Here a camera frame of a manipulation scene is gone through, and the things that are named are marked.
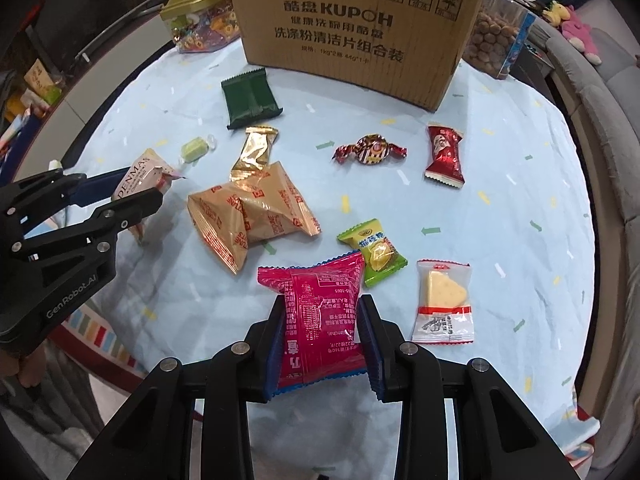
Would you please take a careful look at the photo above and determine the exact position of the beige pink snack packet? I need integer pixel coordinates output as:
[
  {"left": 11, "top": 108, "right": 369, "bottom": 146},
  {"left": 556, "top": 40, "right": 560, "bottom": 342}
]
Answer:
[{"left": 109, "top": 147, "right": 187, "bottom": 246}]

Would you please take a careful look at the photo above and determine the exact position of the dark green snack packet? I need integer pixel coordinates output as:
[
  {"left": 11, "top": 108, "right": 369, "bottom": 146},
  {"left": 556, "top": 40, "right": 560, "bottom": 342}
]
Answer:
[{"left": 221, "top": 67, "right": 283, "bottom": 130}]

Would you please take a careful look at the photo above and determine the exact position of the red twisted wrapper candy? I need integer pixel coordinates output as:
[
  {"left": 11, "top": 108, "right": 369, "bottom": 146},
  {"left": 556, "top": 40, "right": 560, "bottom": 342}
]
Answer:
[{"left": 332, "top": 133, "right": 408, "bottom": 166}]

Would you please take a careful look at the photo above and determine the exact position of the clear packet cheese triangle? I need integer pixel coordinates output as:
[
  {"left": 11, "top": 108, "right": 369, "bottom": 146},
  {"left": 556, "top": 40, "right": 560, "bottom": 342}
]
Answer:
[{"left": 411, "top": 259, "right": 475, "bottom": 344}]

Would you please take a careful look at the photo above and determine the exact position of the green yellow snack packet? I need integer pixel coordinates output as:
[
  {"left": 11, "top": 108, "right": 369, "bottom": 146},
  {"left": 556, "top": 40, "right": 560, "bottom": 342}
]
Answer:
[{"left": 336, "top": 219, "right": 408, "bottom": 287}]

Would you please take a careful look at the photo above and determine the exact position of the small green wrapped candy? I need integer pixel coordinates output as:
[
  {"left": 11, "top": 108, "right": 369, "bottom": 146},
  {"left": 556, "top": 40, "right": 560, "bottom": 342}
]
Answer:
[{"left": 180, "top": 136, "right": 217, "bottom": 164}]

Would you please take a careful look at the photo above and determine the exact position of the orange triangular snack bag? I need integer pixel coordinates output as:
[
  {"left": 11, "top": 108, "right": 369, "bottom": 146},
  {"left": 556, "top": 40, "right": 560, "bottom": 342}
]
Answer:
[{"left": 186, "top": 162, "right": 321, "bottom": 274}]

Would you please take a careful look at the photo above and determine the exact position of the gold small snack packet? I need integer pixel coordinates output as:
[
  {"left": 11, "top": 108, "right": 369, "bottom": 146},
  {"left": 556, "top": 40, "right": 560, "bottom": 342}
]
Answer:
[{"left": 230, "top": 126, "right": 279, "bottom": 181}]

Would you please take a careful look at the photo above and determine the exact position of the red snack packet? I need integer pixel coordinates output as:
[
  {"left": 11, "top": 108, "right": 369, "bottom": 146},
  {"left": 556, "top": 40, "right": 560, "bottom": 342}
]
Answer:
[{"left": 424, "top": 125, "right": 465, "bottom": 188}]

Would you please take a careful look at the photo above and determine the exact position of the gold lid candy jar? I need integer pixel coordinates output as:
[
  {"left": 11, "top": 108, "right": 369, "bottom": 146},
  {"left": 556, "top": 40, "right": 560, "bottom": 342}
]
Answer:
[{"left": 160, "top": 0, "right": 240, "bottom": 53}]

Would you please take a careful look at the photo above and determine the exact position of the grey curved sofa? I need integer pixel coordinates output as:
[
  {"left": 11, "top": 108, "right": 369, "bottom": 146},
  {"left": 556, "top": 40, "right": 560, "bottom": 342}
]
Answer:
[{"left": 529, "top": 18, "right": 639, "bottom": 479}]

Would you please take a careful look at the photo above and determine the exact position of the brown cardboard box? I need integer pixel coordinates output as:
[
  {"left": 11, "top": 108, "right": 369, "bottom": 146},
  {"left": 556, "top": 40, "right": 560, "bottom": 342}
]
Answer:
[{"left": 232, "top": 0, "right": 482, "bottom": 112}]

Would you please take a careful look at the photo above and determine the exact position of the clear jar of nuts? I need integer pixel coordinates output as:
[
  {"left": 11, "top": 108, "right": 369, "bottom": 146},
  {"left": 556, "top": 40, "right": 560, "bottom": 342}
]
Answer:
[{"left": 462, "top": 0, "right": 536, "bottom": 79}]

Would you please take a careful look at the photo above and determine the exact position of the pink plush toy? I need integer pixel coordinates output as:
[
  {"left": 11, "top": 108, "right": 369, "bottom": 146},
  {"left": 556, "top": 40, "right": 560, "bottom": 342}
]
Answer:
[{"left": 561, "top": 6, "right": 602, "bottom": 66}]

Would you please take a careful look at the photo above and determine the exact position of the yellow plush toy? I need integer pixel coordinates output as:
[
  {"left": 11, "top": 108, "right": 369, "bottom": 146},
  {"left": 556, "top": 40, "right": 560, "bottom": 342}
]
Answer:
[{"left": 542, "top": 0, "right": 570, "bottom": 28}]

